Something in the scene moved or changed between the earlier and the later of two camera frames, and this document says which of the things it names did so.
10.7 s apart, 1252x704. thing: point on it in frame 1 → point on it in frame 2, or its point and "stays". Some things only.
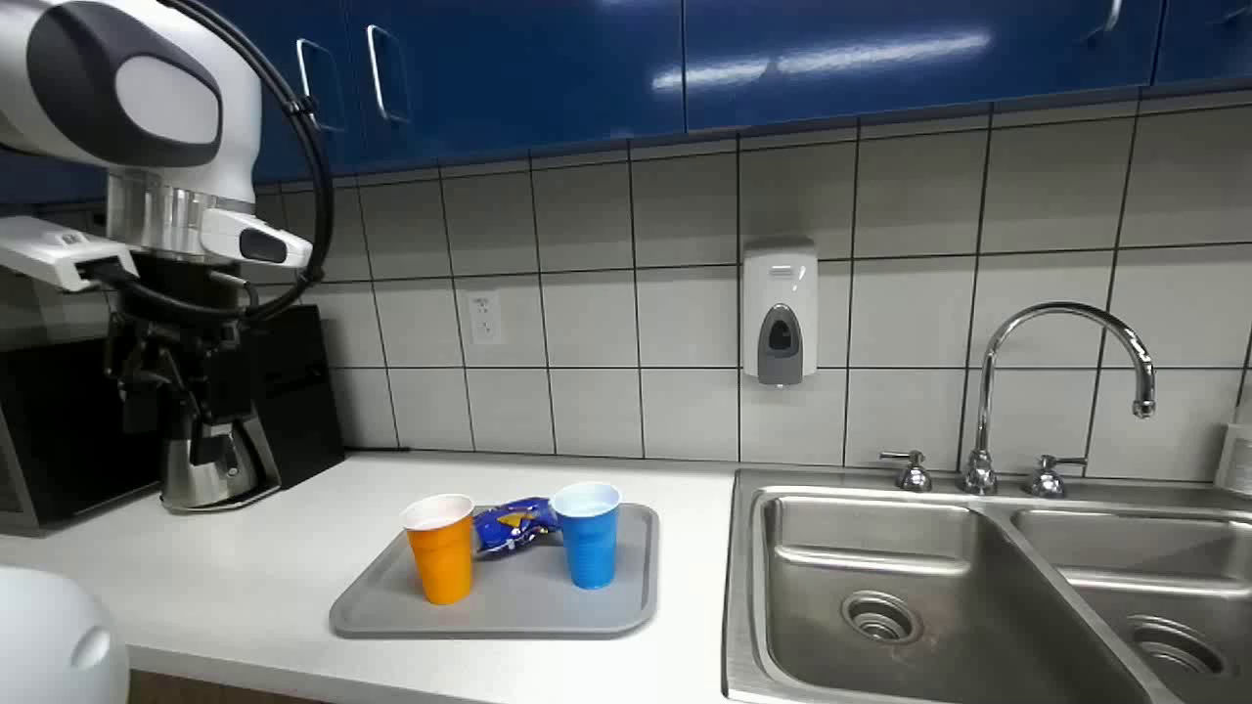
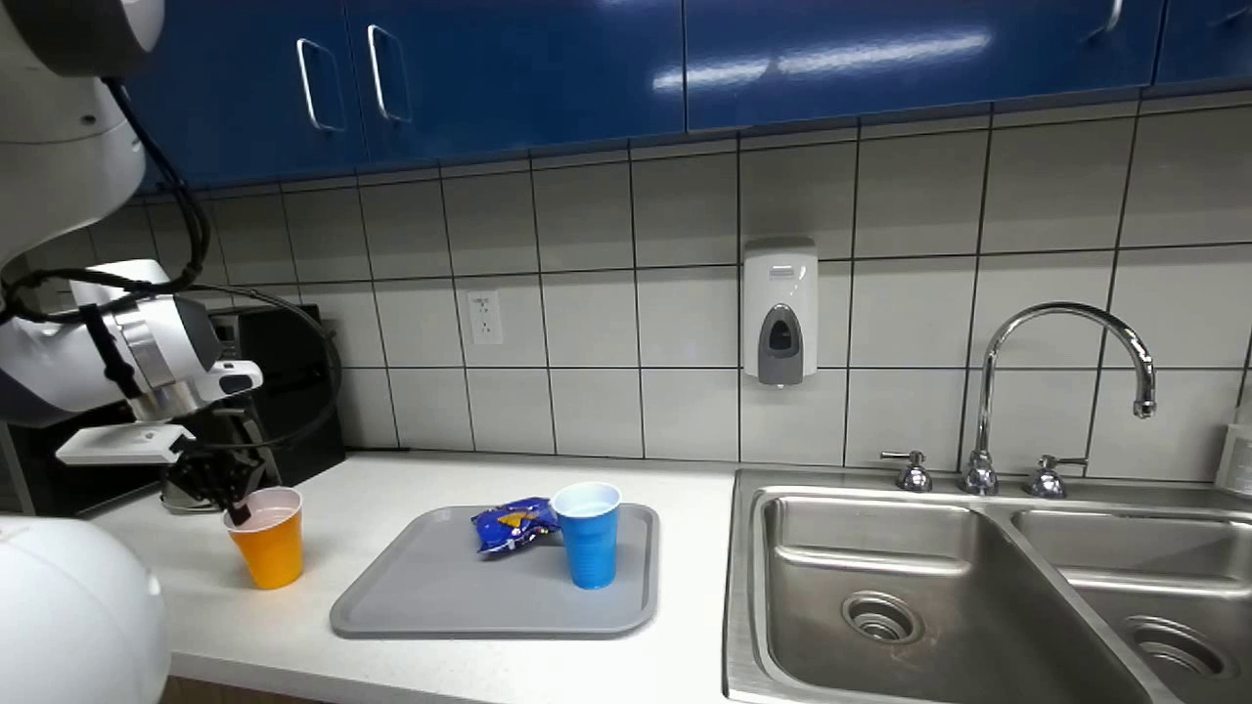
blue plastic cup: (591, 529) stays
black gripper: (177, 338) → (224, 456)
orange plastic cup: (438, 534) → (270, 534)
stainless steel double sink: (854, 590) stays
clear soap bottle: (1232, 458) stays
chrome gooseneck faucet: (1047, 480) stays
